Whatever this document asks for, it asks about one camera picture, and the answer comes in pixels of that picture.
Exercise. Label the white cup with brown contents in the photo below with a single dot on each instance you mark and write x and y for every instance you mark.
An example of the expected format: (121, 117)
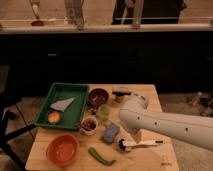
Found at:
(88, 126)

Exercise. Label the orange peach toy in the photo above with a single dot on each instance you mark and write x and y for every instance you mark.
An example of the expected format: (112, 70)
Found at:
(54, 117)

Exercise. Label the small red dish on counter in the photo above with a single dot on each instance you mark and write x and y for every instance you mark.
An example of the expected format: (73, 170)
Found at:
(37, 23)

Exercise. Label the dark red bowl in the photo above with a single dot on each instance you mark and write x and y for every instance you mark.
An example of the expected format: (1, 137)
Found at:
(97, 97)

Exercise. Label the green plastic tray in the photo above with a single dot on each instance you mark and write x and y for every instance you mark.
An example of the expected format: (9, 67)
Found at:
(72, 116)

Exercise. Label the black and wood stamp block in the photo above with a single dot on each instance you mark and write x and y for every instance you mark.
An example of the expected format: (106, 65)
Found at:
(120, 93)

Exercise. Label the black chair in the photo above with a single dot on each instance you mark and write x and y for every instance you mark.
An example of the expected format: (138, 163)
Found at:
(5, 116)

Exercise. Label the green chili pepper toy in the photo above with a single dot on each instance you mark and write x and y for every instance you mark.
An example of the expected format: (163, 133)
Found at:
(92, 151)

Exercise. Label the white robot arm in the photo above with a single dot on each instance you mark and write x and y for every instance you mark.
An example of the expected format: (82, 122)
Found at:
(195, 130)

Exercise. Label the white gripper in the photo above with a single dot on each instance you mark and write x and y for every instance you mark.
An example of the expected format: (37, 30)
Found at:
(136, 135)

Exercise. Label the blue sponge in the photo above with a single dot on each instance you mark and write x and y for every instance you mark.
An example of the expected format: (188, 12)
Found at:
(110, 133)

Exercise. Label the grey cloth piece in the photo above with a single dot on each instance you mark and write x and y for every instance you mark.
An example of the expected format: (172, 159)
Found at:
(61, 105)

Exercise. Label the orange plastic bowl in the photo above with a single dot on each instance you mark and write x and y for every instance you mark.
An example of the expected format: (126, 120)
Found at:
(62, 150)

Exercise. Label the small green cup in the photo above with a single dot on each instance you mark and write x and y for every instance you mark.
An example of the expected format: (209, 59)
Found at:
(103, 112)

